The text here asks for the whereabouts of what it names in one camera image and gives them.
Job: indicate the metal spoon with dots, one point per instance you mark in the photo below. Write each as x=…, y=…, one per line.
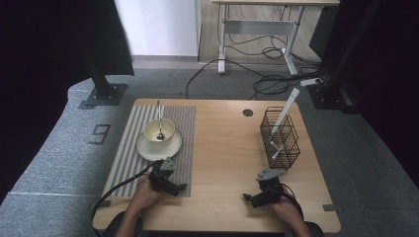
x=160, y=136

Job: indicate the white desk with metal legs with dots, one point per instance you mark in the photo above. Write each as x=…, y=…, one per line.
x=257, y=27

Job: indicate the person's right hand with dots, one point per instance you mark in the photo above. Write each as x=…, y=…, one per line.
x=290, y=210

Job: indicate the cream bowl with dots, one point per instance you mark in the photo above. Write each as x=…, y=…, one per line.
x=150, y=130

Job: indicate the person's left hand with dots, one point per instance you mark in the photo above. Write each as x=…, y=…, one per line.
x=143, y=197

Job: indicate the white plate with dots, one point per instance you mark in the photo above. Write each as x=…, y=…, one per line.
x=154, y=153

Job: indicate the striped grey placemat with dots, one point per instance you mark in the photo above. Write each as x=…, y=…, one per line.
x=183, y=115

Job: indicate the grey tape strip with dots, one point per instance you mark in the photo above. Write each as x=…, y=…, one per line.
x=104, y=203
x=332, y=207

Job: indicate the dark box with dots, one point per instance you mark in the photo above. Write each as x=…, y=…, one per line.
x=324, y=33

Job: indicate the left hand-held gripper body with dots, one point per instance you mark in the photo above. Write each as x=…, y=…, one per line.
x=163, y=168

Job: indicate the black stand with base plate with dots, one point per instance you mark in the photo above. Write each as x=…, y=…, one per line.
x=329, y=97
x=105, y=94

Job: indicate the dark curtain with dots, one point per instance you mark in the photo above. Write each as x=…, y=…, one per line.
x=39, y=65
x=395, y=82

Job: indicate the white power strip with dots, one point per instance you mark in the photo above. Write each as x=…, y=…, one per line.
x=311, y=82

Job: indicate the person's dark clothing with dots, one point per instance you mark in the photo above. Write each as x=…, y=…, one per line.
x=107, y=228
x=316, y=230

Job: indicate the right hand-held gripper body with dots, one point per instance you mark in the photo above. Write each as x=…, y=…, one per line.
x=270, y=173

